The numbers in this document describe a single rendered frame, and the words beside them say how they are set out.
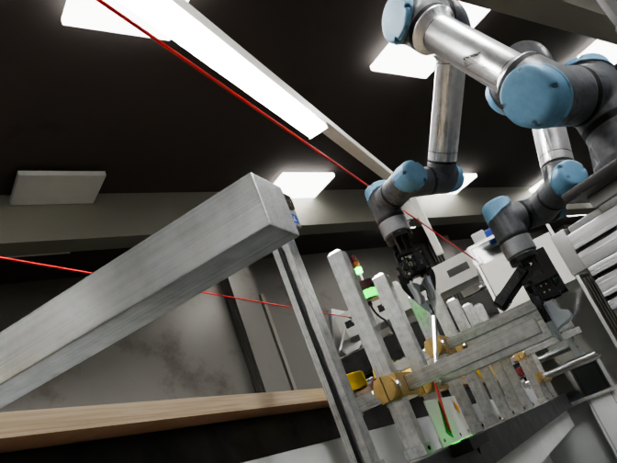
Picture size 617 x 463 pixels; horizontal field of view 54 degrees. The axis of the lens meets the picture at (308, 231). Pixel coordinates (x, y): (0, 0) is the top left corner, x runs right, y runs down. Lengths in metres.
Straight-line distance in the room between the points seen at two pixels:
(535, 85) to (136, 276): 0.96
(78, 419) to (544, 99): 0.90
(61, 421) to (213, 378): 5.67
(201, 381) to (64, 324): 6.01
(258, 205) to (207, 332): 6.30
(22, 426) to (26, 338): 0.37
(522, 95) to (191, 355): 5.52
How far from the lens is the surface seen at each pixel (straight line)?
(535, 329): 1.24
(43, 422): 0.76
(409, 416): 1.26
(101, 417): 0.82
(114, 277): 0.33
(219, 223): 0.30
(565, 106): 1.19
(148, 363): 6.23
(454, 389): 1.74
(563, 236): 1.30
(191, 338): 6.48
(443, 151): 1.58
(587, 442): 4.16
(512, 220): 1.52
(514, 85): 1.21
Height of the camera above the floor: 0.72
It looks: 22 degrees up
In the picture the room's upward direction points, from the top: 22 degrees counter-clockwise
